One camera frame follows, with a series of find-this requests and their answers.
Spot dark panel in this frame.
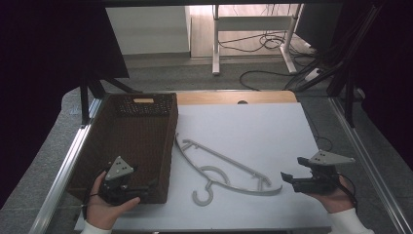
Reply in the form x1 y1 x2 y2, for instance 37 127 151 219
294 3 343 51

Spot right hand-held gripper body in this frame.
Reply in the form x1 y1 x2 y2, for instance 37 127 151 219
291 149 356 196

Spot aluminium rail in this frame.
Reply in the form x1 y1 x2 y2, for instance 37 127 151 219
28 97 105 234
328 97 413 234

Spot white table mat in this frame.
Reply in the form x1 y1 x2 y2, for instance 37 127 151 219
74 101 333 233

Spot black floor cable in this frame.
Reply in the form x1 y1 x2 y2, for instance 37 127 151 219
239 69 295 92

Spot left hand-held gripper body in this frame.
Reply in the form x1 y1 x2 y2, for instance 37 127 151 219
98 155 150 207

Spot brown woven basket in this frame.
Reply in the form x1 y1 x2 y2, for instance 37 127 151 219
66 92 179 205

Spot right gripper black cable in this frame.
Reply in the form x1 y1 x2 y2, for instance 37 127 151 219
337 173 358 210

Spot person's left white sleeve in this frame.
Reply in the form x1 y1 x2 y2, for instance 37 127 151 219
80 219 113 234

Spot person's left hand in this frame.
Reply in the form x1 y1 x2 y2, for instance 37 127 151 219
85 170 141 231

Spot person's white sleeve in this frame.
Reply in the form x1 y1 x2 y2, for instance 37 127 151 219
326 207 375 234
80 219 113 234

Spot white metal desk frame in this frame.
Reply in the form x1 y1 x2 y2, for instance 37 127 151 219
211 4 305 77

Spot thin black looped cable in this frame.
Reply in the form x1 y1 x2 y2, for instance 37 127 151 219
303 106 334 153

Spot person's right white sleeve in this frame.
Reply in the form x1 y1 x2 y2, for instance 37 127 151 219
326 207 375 234

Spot white cabinet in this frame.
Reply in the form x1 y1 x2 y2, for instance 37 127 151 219
105 5 192 56

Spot grey plastic clothes hanger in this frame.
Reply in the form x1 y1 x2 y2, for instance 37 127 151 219
174 132 283 208

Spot black curtain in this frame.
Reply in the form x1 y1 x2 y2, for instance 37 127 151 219
0 0 131 210
337 0 413 161

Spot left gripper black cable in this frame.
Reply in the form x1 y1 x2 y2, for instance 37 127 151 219
81 168 110 219

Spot person's right hand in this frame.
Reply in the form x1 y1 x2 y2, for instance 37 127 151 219
308 175 357 215

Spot white power strip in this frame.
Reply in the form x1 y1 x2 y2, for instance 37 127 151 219
304 67 323 83

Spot tangled black floor cables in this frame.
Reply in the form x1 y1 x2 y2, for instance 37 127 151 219
217 30 315 55

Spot black metal stand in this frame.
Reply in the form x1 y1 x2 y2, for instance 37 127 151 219
79 75 141 127
326 62 357 129

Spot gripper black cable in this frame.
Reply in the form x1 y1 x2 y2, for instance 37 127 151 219
81 168 110 219
337 173 358 210

